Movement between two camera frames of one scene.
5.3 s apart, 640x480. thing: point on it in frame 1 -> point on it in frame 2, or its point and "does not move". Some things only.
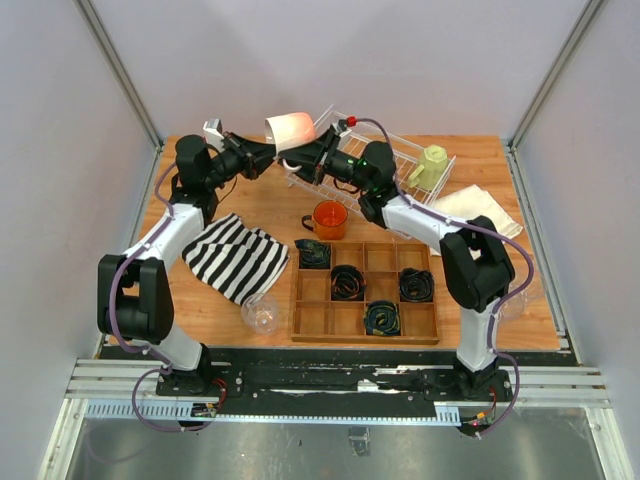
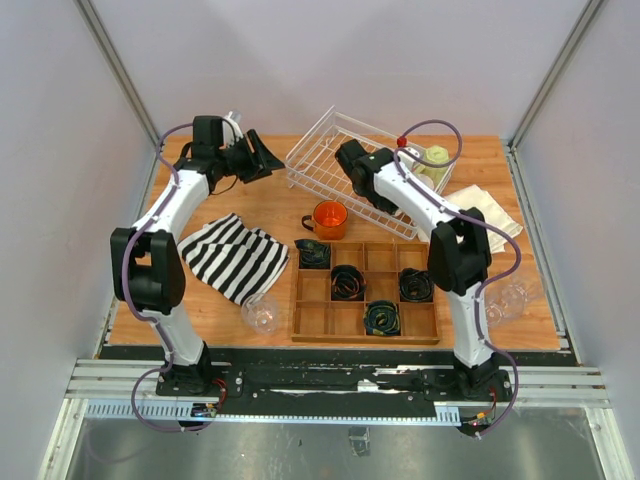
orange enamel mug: [329, 220] does not move
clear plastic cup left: [260, 314] does not move
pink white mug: [285, 130] -> [422, 179]
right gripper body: [334, 163] -> [381, 201]
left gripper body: [234, 161] does not move
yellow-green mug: [434, 158] does not move
